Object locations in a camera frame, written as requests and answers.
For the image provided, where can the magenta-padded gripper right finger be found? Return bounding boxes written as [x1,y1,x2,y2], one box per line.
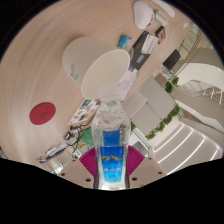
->
[127,146,168,189]

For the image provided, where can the small white ribbed box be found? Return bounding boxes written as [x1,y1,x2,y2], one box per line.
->
[141,34,160,55]

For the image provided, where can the flat round red coaster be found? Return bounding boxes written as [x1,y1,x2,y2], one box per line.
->
[29,102,57,126]

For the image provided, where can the clear blue-labelled water bottle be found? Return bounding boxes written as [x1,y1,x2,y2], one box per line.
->
[90,87,132,191]

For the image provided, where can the dark red-edged smartphone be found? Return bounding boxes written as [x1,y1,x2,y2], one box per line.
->
[154,25,167,44]

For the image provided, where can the black office chair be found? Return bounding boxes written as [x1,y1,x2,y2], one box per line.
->
[162,48,182,72]

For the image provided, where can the black folder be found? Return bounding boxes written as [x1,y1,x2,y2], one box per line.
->
[128,30,159,73]

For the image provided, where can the small white oblong device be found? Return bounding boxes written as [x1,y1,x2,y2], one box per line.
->
[153,9,169,28]

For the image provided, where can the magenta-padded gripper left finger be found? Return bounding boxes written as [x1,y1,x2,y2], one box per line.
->
[58,147,98,190]

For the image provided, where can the small blue packet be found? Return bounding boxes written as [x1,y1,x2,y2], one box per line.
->
[118,34,133,51]

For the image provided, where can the open magazine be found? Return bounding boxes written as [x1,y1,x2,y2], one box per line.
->
[114,68,140,101]

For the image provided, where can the black cables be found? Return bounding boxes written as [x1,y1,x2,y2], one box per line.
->
[63,124,91,148]

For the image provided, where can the white cabinet topped with plants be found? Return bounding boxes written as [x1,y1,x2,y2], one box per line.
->
[126,77,183,141]

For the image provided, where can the white power strip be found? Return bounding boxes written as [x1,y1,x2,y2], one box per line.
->
[151,0,176,18]

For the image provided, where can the white paper cup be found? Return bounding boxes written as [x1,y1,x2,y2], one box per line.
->
[61,35,132,101]

